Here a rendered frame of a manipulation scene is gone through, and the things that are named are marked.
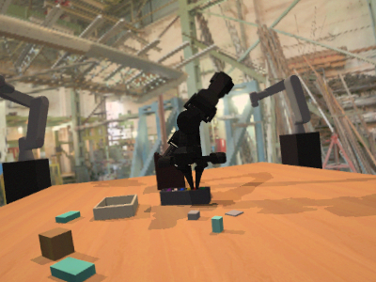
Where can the brown cube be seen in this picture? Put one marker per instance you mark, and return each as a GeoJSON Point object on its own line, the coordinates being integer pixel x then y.
{"type": "Point", "coordinates": [56, 243]}

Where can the shallow beige rectangular tray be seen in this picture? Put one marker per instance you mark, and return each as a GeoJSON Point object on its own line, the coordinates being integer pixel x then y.
{"type": "Point", "coordinates": [115, 207]}

